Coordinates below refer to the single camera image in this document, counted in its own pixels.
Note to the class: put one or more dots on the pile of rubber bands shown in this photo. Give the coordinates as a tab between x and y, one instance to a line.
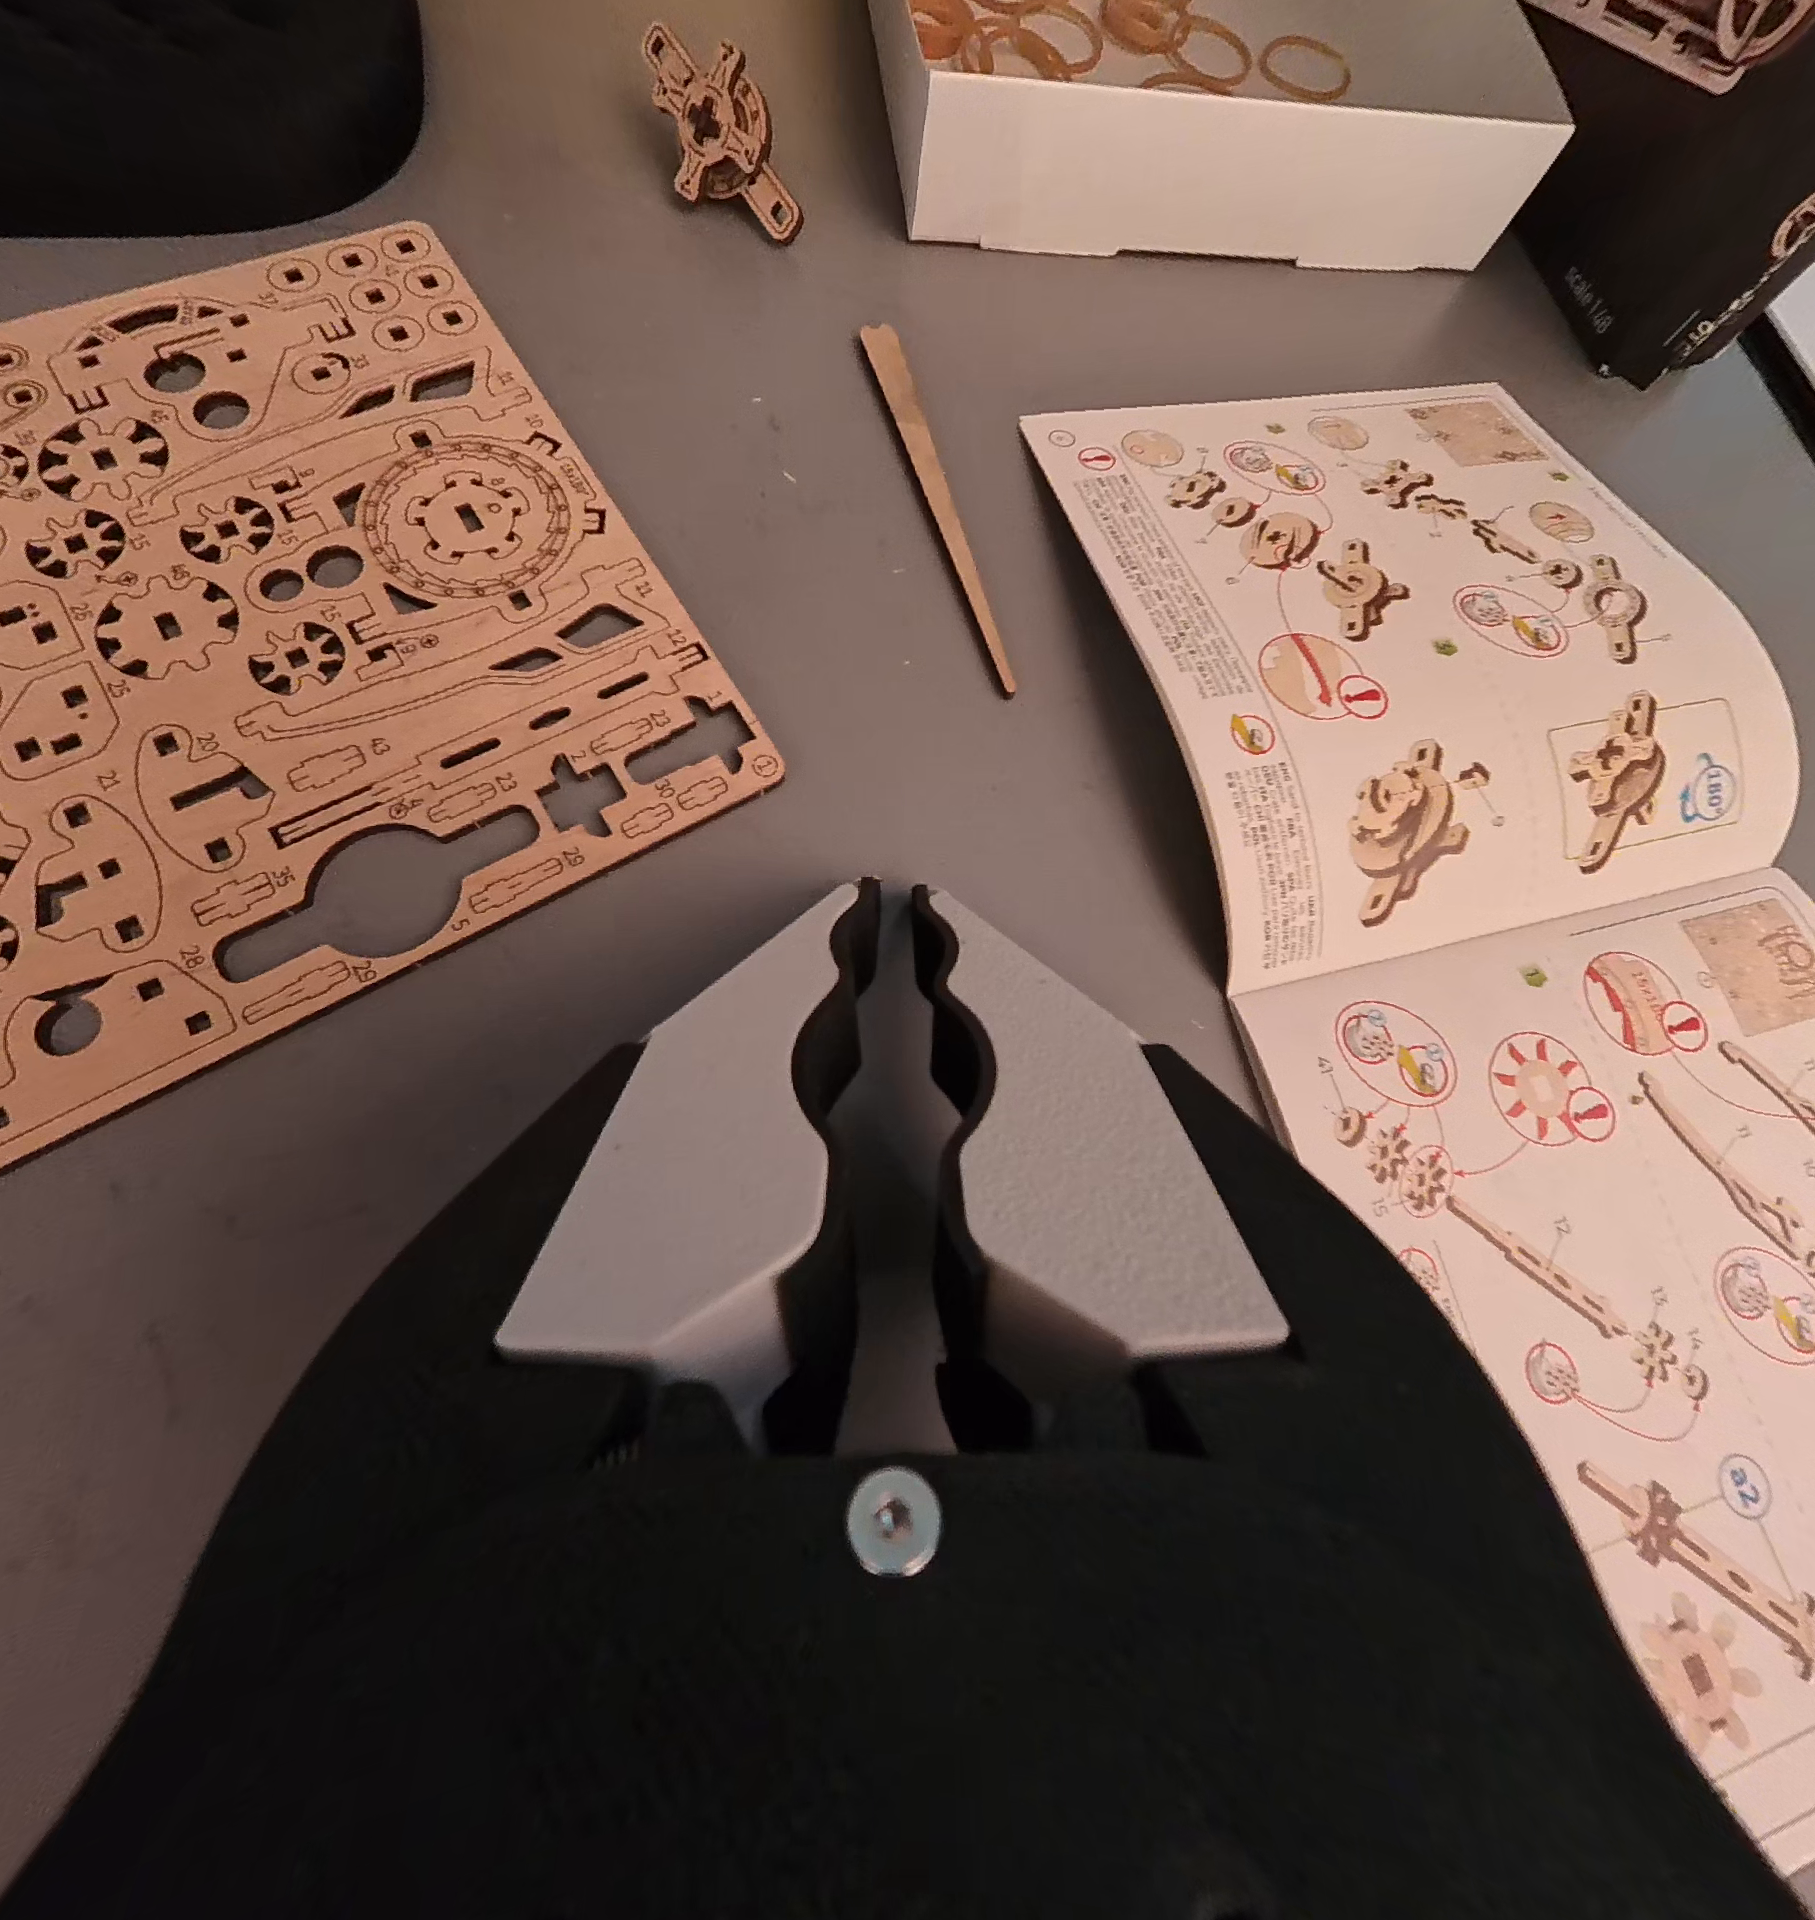
1146	45

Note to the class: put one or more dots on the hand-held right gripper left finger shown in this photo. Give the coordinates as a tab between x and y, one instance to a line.
667	1202

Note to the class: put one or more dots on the laser-cut wooden parts sheet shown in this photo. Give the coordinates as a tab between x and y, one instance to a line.
546	660

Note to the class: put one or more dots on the black model kit box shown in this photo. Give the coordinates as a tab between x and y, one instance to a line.
1642	180

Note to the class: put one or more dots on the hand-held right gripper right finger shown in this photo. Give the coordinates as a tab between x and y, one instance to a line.
1118	1202

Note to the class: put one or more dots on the white cardboard box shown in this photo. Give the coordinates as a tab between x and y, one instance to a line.
1193	173

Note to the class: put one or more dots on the wooden gear model assembly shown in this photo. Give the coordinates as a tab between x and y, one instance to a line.
721	128

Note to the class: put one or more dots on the pointed wooden stick tool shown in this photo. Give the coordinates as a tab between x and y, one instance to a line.
930	497

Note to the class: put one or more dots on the illustrated instruction booklet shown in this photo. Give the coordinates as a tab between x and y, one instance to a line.
1447	750

